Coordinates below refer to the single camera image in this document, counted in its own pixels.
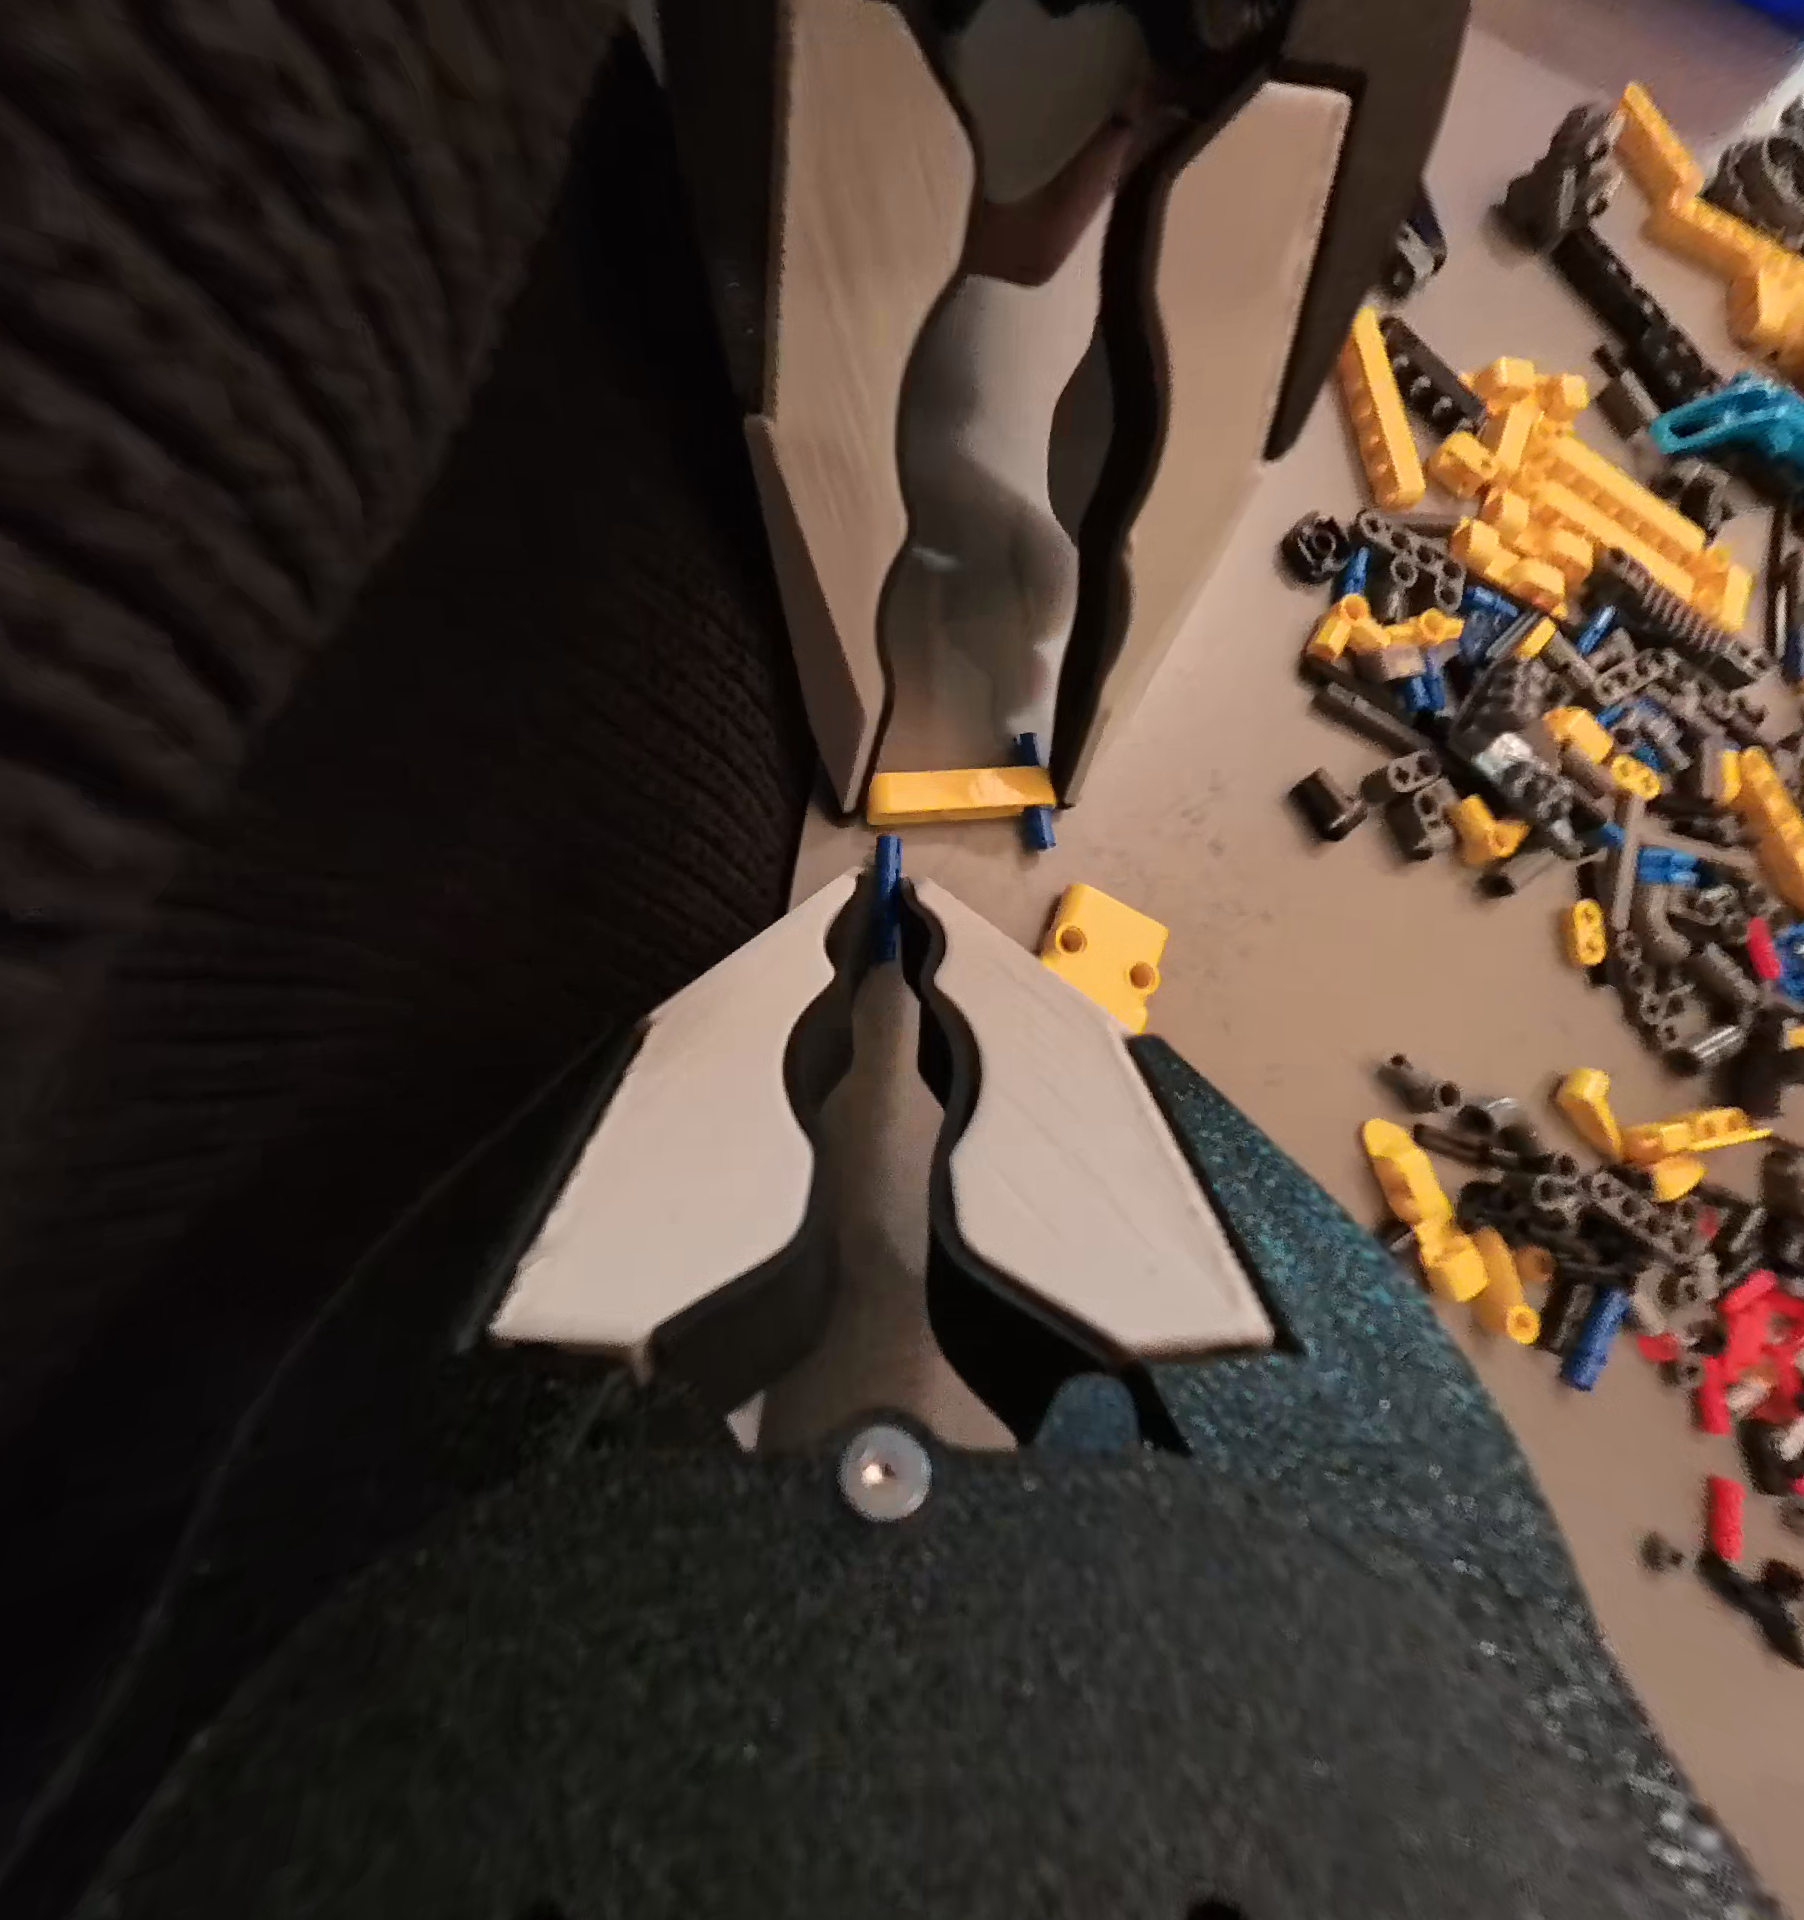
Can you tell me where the pile of building toy parts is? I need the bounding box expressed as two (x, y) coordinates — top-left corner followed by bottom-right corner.
(1285, 75), (1804, 1674)

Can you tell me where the yellow rectangular panel piece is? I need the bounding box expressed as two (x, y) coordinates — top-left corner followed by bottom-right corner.
(1036, 881), (1170, 1036)

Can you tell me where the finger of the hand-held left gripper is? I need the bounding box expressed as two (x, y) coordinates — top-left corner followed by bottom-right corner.
(743, 0), (1102, 824)
(1052, 78), (1357, 811)

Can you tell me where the yellow perforated beam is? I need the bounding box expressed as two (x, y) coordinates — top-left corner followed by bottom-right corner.
(863, 765), (1060, 828)

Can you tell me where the teal building piece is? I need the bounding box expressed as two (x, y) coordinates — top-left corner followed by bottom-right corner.
(1650, 376), (1804, 496)

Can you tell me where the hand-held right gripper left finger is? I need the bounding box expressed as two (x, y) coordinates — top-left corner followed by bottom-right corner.
(486, 868), (888, 1402)

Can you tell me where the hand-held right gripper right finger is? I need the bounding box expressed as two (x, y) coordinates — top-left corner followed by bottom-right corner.
(898, 876), (1279, 1418)

